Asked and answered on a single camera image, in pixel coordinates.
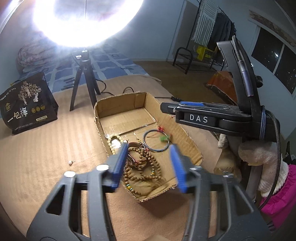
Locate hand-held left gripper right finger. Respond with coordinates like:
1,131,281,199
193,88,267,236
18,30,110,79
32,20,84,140
169,144,270,241

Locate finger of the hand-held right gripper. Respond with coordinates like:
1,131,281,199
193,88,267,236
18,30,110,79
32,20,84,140
179,101,240,108
160,103,241,114

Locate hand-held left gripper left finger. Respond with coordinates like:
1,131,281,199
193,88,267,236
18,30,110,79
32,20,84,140
26,141,129,241

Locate red strap watch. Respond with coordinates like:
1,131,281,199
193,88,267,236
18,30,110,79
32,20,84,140
127,142,148,166

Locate cardboard box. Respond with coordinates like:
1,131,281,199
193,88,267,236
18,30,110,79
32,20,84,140
93,91,203,202

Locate cream bead bracelet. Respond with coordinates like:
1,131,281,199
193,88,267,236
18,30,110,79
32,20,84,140
107,134,124,154

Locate brown wooden bead necklace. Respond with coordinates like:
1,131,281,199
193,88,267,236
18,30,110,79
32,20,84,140
121,147,166,197

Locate green pendant red cord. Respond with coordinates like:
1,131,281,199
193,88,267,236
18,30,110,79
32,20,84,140
146,126,170,143

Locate thin metal bangle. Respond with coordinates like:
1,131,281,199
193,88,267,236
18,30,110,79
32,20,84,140
143,130,171,153

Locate person's right forearm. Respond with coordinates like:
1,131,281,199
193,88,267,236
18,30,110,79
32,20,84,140
258,163,296,221

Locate person's right hand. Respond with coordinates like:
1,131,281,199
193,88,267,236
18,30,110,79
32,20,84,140
214,133,289,198

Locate yellow box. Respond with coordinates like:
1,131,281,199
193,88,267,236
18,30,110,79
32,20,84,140
196,45,219,61

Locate black shoe rack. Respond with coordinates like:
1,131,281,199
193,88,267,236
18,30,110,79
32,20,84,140
173,47,229,75

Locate blue patterned bed sheet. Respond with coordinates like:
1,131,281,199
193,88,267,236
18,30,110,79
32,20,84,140
44,43,162,93

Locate dark hanging clothes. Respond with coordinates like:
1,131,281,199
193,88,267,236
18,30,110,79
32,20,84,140
209,11,238,52

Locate black clothes rack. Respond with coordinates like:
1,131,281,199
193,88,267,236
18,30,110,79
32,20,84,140
185,0,238,70

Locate striped white towel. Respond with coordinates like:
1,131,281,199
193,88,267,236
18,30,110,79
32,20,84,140
193,1,219,44

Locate dark window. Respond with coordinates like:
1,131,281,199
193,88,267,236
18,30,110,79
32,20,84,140
251,28,296,94

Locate black tripod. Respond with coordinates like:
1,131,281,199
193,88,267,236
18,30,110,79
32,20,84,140
69,47,101,112

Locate black printed bag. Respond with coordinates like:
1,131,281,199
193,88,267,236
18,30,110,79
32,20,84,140
0,71,59,135

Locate folded floral quilt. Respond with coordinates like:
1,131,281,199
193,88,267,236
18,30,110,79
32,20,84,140
17,39,61,73

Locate black power cable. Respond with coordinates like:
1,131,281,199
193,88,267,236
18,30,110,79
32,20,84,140
95,79,181,102

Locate braided grey cable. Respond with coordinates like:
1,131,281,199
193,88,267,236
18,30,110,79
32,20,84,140
231,35,283,198

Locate ring light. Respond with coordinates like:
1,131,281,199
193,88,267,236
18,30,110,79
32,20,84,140
32,0,145,47

